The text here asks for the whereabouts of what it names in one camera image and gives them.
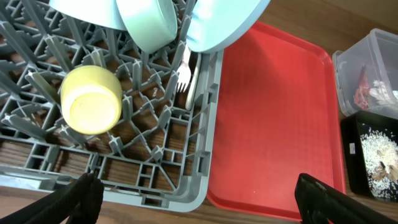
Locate clear plastic bin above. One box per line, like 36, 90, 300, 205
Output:
332, 29, 397, 119

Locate yellow plastic cup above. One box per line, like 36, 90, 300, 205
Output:
60, 65, 123, 134

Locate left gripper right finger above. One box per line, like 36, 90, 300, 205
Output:
295, 173, 397, 224

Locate rice and food scraps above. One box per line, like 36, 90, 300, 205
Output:
360, 125, 397, 202

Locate large light blue plate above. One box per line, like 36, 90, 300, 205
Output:
186, 0, 270, 54

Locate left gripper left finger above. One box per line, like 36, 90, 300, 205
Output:
1, 173, 104, 224

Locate light green bowl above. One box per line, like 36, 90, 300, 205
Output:
116, 0, 178, 54

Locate red plastic tray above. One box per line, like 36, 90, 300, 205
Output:
207, 22, 346, 221

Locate grey dishwasher rack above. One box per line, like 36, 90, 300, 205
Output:
1, 1, 223, 212

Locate white plastic spoon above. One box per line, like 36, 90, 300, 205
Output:
185, 53, 202, 111

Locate red snack wrapper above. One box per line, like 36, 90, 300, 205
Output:
354, 65, 370, 110

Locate crumpled white tissue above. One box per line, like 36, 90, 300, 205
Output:
369, 80, 394, 105

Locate small light blue plate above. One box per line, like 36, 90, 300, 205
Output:
49, 0, 126, 30

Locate black plastic tray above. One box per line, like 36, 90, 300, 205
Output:
341, 111, 397, 200

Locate white plastic fork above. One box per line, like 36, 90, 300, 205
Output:
176, 45, 192, 93

